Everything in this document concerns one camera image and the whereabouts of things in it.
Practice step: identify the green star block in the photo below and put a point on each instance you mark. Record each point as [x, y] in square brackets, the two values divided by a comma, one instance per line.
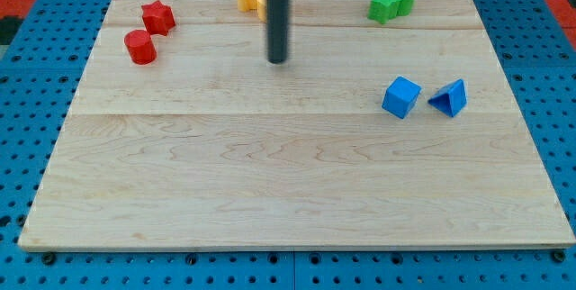
[382, 11]

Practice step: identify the wooden board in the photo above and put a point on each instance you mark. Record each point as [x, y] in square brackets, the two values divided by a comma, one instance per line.
[211, 148]

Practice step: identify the blue triangular prism block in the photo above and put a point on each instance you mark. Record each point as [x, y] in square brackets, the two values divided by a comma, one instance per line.
[450, 99]

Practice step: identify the red star block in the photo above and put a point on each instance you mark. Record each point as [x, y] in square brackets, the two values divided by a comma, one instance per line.
[158, 18]

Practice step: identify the red cylinder block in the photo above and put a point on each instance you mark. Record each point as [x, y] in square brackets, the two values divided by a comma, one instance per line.
[140, 47]

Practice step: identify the blue cube block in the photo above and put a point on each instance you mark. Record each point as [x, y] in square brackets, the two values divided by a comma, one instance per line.
[400, 97]

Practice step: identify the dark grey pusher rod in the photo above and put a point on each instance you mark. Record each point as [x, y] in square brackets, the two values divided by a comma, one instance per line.
[277, 30]

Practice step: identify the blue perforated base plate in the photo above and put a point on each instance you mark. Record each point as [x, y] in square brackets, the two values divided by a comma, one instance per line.
[39, 75]

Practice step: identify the yellow block behind rod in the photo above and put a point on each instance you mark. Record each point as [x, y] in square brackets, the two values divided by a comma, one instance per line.
[261, 10]

